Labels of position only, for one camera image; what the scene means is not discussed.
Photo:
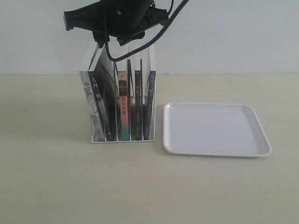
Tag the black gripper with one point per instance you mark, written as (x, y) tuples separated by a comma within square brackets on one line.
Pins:
[(126, 20)]

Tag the dark blue spine book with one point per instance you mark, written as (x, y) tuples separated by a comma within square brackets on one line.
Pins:
[(149, 77)]

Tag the black grey spine book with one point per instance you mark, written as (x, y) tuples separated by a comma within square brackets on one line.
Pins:
[(102, 76)]

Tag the red teal spine book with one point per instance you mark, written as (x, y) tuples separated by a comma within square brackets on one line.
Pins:
[(123, 97)]

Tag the dark brown spine book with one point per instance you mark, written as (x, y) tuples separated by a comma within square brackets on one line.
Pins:
[(136, 77)]

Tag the grey marbled white book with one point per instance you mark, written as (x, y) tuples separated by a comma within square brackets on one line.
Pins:
[(97, 128)]

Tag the white plastic tray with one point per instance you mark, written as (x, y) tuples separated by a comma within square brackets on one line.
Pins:
[(214, 129)]

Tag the white wire book rack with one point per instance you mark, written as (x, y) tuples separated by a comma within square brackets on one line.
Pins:
[(130, 106)]

